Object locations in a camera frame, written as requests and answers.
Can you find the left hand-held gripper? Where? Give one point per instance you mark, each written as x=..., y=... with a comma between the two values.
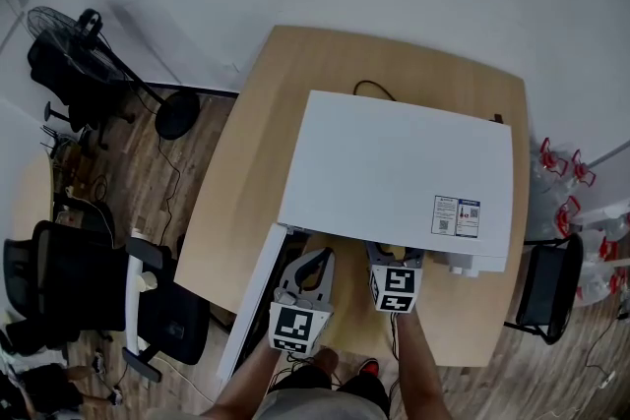
x=295, y=324

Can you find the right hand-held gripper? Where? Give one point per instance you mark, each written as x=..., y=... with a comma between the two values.
x=396, y=285

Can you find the white microwave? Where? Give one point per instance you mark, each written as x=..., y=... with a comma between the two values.
x=394, y=162

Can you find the person's right forearm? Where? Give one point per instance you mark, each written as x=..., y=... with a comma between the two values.
x=418, y=359

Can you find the person's left forearm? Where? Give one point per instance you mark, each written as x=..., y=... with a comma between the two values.
x=251, y=378

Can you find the person's left leg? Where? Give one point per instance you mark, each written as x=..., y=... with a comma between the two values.
x=327, y=360

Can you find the person's black shorts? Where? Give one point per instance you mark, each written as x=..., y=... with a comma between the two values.
x=305, y=378

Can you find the person's right shoe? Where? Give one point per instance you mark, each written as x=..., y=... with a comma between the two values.
x=369, y=366

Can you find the person's grey shirt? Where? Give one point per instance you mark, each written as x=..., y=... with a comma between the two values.
x=320, y=408

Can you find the black folding chair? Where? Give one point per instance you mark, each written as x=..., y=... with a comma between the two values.
x=546, y=285

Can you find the group of clear water bottles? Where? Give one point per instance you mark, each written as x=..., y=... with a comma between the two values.
x=546, y=192

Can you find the black standing fan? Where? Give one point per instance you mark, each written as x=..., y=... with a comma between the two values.
x=177, y=115

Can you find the black office chair white armrests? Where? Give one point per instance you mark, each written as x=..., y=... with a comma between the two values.
x=74, y=280

